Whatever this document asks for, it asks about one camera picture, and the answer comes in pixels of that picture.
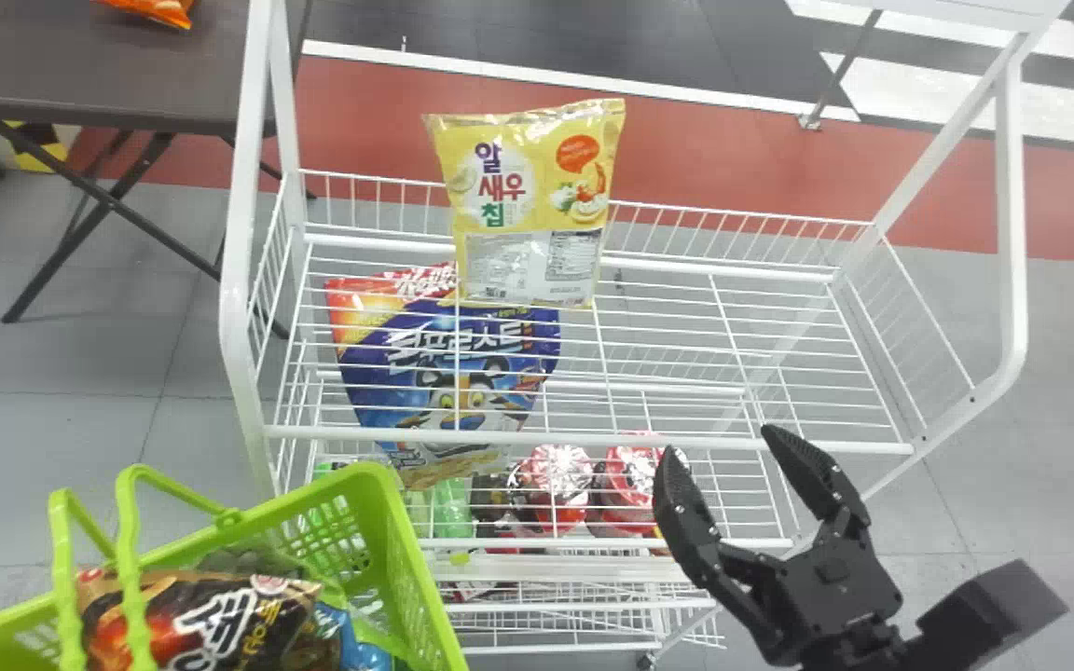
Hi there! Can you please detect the white wire rack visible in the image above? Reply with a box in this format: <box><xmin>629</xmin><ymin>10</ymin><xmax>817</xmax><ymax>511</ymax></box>
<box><xmin>218</xmin><ymin>0</ymin><xmax>1074</xmax><ymax>671</ymax></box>

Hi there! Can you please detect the blue cereal bag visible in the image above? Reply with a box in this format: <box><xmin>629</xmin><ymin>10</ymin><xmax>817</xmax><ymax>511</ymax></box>
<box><xmin>324</xmin><ymin>263</ymin><xmax>563</xmax><ymax>491</ymax></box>

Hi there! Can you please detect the green basket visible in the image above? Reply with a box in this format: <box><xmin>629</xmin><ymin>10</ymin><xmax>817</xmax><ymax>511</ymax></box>
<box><xmin>0</xmin><ymin>462</ymin><xmax>470</xmax><ymax>671</ymax></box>

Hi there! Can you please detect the red noodle cup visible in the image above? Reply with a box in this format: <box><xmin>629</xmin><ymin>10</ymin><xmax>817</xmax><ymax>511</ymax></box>
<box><xmin>509</xmin><ymin>444</ymin><xmax>597</xmax><ymax>538</ymax></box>
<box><xmin>596</xmin><ymin>432</ymin><xmax>689</xmax><ymax>541</ymax></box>

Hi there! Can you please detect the blue snack packet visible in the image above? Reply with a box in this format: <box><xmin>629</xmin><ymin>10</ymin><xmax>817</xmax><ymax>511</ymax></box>
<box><xmin>311</xmin><ymin>601</ymin><xmax>400</xmax><ymax>671</ymax></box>

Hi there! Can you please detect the black snack packet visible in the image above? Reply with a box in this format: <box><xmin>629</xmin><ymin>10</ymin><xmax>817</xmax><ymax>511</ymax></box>
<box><xmin>76</xmin><ymin>567</ymin><xmax>324</xmax><ymax>671</ymax></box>

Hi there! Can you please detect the dark side table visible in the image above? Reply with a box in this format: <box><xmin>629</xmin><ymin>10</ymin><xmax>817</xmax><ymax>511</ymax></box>
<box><xmin>0</xmin><ymin>0</ymin><xmax>316</xmax><ymax>325</ymax></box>

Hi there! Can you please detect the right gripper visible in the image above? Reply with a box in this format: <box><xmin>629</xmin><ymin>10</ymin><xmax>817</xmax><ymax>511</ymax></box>
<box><xmin>652</xmin><ymin>424</ymin><xmax>907</xmax><ymax>671</ymax></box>

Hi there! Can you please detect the yellow snack packet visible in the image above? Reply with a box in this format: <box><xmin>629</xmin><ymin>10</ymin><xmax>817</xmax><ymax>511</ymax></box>
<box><xmin>422</xmin><ymin>98</ymin><xmax>627</xmax><ymax>310</ymax></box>

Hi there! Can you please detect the orange snack packet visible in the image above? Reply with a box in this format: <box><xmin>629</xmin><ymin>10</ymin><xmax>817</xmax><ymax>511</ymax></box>
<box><xmin>93</xmin><ymin>0</ymin><xmax>195</xmax><ymax>31</ymax></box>

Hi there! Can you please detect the green bottle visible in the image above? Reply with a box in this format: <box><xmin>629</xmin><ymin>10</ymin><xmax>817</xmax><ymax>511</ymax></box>
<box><xmin>429</xmin><ymin>475</ymin><xmax>475</xmax><ymax>541</ymax></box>

